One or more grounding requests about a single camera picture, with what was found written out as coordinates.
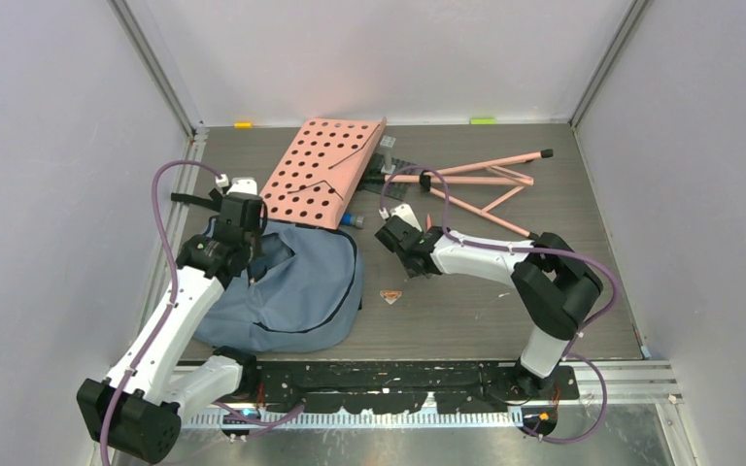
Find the dark grey lego baseplate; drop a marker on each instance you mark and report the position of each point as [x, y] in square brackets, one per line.
[373, 180]

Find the blue fabric backpack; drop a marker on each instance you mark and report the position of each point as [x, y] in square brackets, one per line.
[307, 301]

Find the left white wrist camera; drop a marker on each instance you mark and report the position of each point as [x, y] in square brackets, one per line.
[237, 185]

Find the small orange triangle wrapper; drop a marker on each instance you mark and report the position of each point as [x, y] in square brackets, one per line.
[390, 296]

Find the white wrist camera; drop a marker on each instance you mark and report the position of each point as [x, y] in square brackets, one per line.
[402, 211]
[237, 185]

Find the pink perforated stand board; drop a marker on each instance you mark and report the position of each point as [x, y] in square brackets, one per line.
[318, 174]

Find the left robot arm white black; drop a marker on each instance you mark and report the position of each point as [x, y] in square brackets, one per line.
[138, 408]

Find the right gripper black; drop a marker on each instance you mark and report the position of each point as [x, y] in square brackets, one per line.
[412, 275]

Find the pink folding stand legs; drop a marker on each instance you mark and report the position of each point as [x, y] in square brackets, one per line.
[492, 174]

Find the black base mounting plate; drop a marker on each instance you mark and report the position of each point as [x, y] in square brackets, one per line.
[404, 387]

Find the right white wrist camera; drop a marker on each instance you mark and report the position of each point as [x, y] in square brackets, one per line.
[402, 211]

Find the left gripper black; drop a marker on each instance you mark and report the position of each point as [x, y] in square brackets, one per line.
[218, 216]

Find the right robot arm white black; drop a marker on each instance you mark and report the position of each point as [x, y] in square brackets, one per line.
[557, 288]

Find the blue marker pen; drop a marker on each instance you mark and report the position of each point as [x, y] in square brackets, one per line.
[355, 221]

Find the green tape marker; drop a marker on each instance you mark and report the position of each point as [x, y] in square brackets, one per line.
[482, 121]

